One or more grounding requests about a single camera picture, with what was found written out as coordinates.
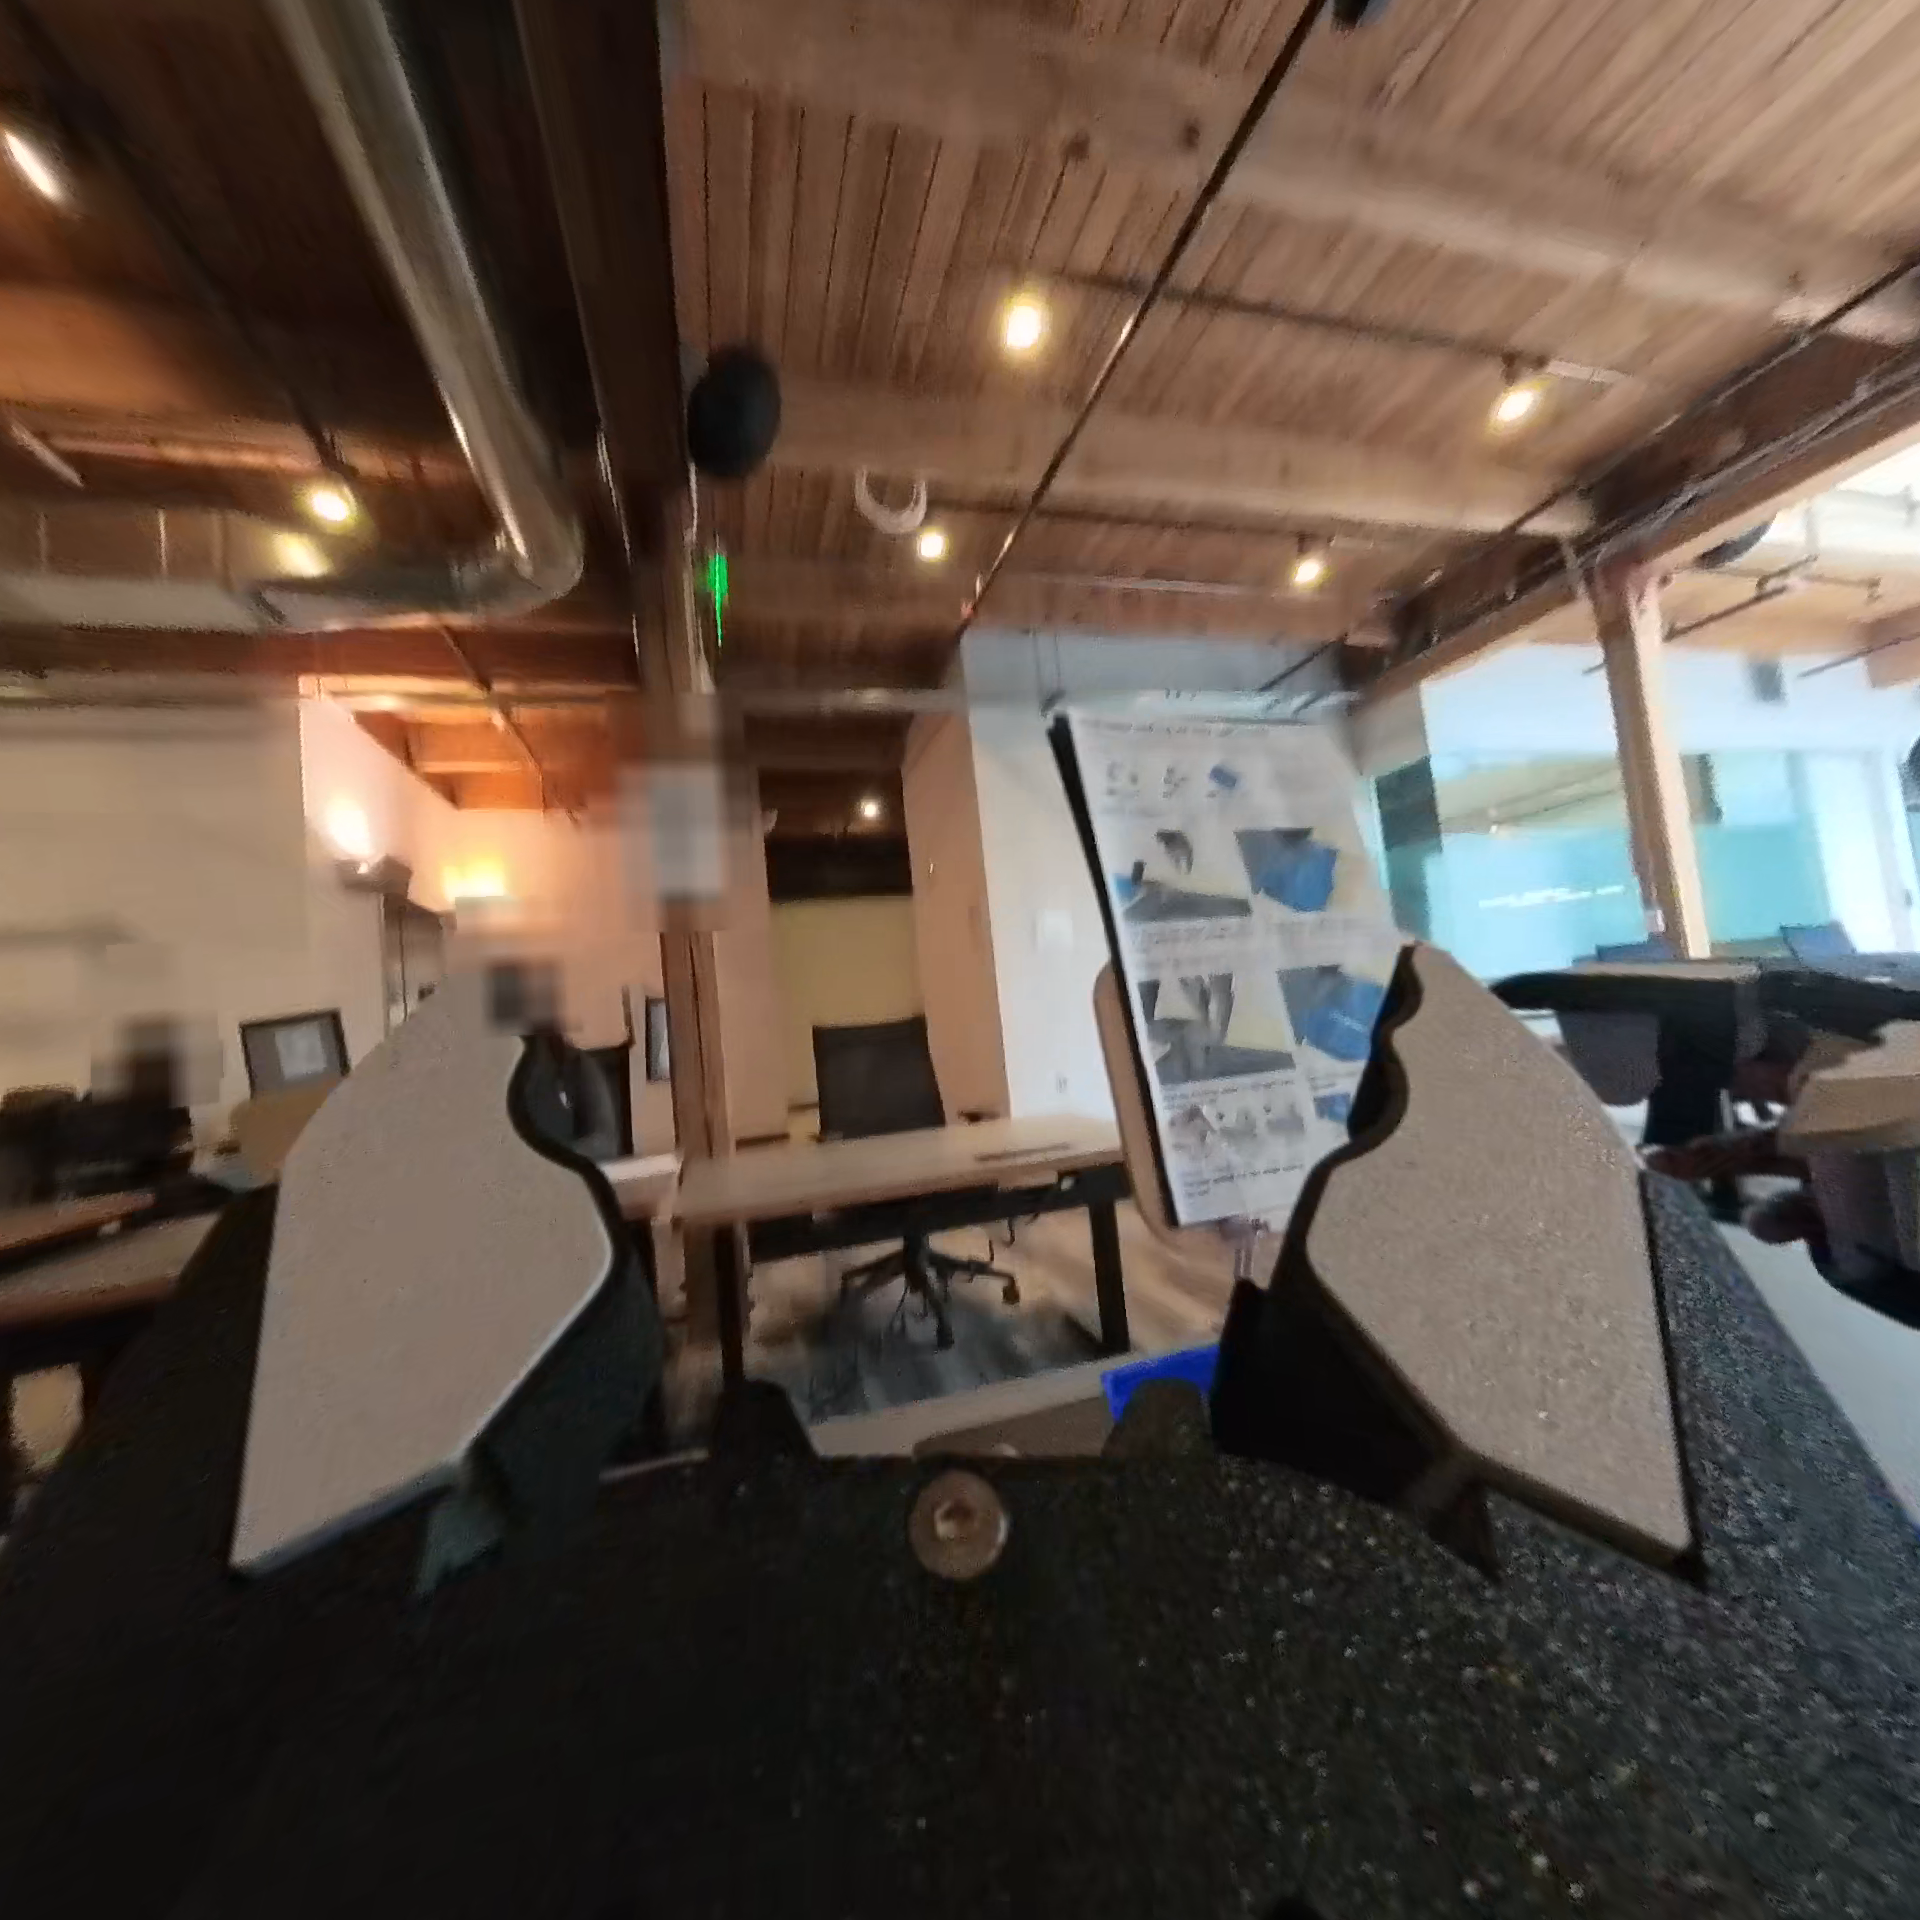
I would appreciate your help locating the black round ceiling device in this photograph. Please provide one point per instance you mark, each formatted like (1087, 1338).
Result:
(732, 411)

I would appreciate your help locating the brown wooden desk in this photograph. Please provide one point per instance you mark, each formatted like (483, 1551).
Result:
(91, 1277)

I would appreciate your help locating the person's right hand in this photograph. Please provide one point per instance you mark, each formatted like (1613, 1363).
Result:
(1725, 1160)

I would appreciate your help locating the silver ventilation duct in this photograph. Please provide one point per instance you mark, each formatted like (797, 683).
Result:
(451, 330)

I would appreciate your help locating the wooden support column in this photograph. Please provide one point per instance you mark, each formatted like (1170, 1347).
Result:
(1652, 779)
(698, 1049)

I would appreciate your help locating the framed wall board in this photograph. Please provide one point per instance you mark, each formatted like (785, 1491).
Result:
(297, 1053)

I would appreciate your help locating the black desk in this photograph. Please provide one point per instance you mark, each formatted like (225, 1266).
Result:
(1622, 992)

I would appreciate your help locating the ceiling spot lamp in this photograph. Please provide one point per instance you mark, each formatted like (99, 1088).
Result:
(329, 498)
(1516, 403)
(1309, 567)
(932, 542)
(1026, 321)
(30, 158)

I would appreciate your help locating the light wooden desk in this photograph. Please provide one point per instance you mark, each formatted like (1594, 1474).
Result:
(901, 1171)

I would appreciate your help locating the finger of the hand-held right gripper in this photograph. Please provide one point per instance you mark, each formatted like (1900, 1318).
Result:
(1868, 1096)

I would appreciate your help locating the black office chair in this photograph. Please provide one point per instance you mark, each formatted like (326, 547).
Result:
(879, 1079)

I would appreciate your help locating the tan sheet holder board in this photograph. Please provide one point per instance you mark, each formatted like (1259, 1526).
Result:
(1125, 1079)

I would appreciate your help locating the blue plastic storage bin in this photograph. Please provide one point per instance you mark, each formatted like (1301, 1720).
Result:
(1163, 1381)

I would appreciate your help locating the printed instruction sheet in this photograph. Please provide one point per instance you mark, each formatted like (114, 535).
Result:
(1231, 901)

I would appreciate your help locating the green exit light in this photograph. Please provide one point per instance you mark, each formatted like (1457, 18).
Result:
(716, 593)

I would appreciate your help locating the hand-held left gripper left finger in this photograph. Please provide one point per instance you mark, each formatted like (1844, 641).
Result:
(421, 1277)

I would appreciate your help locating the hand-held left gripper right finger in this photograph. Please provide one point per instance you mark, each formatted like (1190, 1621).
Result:
(1501, 1277)

